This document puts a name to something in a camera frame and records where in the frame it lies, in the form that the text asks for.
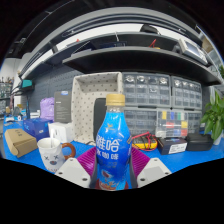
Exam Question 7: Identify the dark grey upright box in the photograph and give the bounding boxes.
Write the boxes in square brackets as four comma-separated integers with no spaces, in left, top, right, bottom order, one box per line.
[53,90,73,124]

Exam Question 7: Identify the white metal shelf unit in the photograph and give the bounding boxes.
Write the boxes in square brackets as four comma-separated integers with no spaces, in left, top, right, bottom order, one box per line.
[199,28,224,79]

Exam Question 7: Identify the blue drink bottle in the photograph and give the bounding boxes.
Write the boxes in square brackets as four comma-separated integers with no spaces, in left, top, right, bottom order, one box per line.
[95,93,133,191]

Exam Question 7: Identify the flat black case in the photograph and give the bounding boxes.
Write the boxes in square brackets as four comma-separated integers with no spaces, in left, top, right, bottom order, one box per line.
[185,132,214,152]

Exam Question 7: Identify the grey small-parts drawer cabinet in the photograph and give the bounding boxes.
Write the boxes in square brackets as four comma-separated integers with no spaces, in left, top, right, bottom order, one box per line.
[170,75,203,111]
[123,107,158,137]
[122,72,172,109]
[187,110,203,134]

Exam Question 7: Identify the green potted plant, white pot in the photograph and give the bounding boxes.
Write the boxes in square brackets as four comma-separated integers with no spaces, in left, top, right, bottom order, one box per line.
[199,90,224,146]

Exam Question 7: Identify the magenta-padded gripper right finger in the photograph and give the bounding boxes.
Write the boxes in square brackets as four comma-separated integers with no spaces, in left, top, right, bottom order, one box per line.
[128,146,173,189]

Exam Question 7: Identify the clear organizer with coloured parts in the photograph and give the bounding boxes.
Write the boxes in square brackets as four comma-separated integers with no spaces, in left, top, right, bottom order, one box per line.
[155,109,190,139]

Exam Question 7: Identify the white perforated tray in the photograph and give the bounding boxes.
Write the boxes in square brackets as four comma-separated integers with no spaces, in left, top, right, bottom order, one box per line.
[71,71,124,145]

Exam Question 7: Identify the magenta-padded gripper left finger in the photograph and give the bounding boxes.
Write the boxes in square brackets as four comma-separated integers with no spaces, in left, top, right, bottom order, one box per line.
[54,146,98,190]

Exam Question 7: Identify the blue box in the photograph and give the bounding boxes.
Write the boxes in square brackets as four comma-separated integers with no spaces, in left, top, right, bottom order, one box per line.
[22,117,53,141]

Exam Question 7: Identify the yellow multimeter with red leads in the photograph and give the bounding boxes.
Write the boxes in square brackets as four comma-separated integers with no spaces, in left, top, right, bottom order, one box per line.
[131,131,159,151]

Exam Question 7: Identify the black workbench shelf unit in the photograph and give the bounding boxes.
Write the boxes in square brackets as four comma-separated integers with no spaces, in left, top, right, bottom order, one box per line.
[13,23,223,88]

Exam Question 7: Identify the white mug with brown handle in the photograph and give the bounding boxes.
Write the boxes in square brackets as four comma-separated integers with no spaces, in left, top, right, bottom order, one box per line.
[36,137,77,174]

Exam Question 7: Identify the black box with white label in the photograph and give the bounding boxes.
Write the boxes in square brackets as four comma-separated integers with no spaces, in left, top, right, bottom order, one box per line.
[156,136,188,155]

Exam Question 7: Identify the brown cardboard box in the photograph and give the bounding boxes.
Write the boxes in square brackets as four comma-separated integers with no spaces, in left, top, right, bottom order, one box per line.
[4,128,38,159]

